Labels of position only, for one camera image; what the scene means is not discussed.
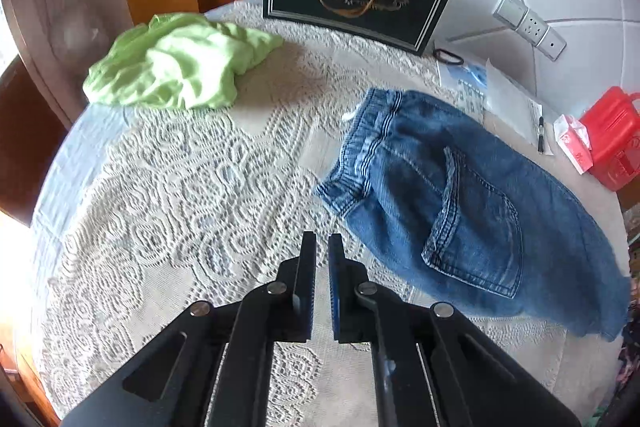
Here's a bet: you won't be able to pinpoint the white wall outlet plate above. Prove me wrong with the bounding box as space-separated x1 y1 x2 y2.
535 29 568 62

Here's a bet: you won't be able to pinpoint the blue denim jeans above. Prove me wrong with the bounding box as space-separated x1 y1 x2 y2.
313 88 631 342

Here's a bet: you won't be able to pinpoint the black hair tie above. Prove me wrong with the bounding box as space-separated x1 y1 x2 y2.
433 48 464 67

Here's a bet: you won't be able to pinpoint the green cloth garment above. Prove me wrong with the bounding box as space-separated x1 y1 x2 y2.
82 13 285 110

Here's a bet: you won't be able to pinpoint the red white small packet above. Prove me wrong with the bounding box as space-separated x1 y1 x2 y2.
552 114 595 173

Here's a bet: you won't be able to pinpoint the white wall switch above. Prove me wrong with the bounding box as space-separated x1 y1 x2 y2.
492 0 529 24

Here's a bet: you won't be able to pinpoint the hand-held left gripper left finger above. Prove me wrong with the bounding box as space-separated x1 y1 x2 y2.
60 231 317 427

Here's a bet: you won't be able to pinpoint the white lace tablecloth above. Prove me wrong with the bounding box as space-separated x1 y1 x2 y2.
27 0 631 427

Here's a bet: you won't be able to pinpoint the white wall power socket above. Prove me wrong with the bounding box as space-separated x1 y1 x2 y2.
517 13 550 44

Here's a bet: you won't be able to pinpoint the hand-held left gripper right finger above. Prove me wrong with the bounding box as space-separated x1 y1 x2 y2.
328 234 584 427

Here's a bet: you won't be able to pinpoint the red plastic carry case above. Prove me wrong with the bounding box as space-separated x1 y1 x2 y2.
580 87 640 192

